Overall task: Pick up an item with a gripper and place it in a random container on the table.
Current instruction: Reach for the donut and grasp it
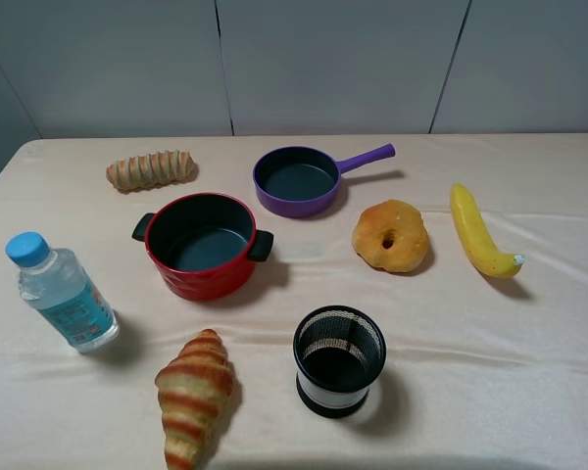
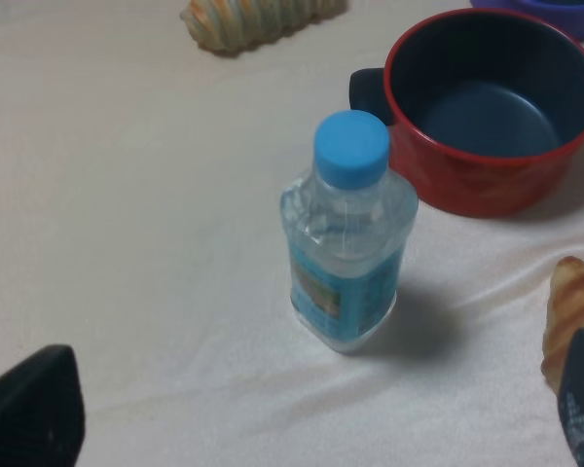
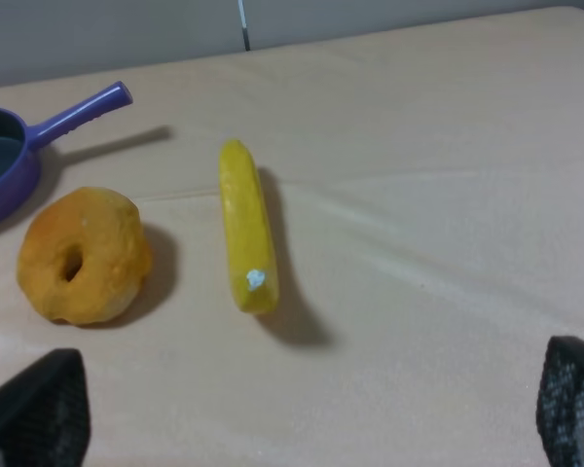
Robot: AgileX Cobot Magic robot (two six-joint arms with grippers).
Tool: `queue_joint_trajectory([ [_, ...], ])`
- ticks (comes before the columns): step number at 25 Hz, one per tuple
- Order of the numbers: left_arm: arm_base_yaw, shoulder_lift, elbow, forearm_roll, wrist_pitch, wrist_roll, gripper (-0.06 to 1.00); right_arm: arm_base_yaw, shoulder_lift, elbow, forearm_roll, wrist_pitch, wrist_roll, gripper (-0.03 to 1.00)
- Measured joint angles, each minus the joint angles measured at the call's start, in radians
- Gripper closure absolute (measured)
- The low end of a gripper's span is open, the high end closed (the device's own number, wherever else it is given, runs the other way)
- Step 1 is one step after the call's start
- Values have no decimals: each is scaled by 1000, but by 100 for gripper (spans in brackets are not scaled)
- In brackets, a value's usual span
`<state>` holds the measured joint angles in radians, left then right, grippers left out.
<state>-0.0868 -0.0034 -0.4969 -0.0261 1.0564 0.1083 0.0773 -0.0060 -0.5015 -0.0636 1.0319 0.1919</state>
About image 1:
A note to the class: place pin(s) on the white tablecloth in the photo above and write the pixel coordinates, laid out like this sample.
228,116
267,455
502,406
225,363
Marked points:
481,372

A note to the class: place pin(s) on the purple saucepan with handle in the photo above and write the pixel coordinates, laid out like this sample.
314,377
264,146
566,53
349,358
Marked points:
298,181

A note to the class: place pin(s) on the blue cap water bottle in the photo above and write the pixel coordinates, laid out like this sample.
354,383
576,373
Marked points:
54,283

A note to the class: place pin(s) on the yellow banana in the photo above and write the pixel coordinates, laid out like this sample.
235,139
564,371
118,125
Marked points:
476,241

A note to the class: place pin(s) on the red pot black handles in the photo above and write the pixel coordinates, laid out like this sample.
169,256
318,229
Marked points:
205,245

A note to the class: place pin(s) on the black mesh pen cup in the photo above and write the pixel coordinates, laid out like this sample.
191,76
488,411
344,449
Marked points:
339,352

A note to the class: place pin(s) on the striped long bread roll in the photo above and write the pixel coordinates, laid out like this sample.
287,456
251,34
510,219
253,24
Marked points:
151,170

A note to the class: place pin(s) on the orange donut bread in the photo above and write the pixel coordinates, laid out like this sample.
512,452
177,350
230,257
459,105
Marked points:
391,236

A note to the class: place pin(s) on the striped croissant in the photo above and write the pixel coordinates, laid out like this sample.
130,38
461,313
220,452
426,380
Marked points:
193,392

